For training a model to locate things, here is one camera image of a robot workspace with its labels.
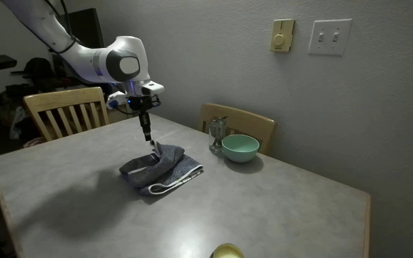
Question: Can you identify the grey towel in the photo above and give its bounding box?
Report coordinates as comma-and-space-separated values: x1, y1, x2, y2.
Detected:
119, 140, 204, 196

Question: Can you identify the wooden chair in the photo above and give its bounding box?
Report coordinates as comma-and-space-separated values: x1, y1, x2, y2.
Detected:
198, 103, 276, 157
23, 87, 110, 142

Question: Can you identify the clear glass jar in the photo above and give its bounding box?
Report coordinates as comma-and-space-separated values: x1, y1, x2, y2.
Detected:
208, 116, 228, 153

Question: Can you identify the black monitor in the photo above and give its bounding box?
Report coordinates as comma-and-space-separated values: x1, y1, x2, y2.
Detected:
57, 8, 105, 49

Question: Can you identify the green bowl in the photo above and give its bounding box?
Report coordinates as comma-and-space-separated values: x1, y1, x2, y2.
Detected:
222, 134, 260, 163

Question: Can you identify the yellow round object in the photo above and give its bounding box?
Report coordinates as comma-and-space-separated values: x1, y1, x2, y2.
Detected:
209, 243, 245, 258

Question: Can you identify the beige wall thermostat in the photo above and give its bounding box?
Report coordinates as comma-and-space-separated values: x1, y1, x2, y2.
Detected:
270, 19, 295, 53

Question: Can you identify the white light switch plate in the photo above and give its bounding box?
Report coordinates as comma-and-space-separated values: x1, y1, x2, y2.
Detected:
307, 19, 353, 57

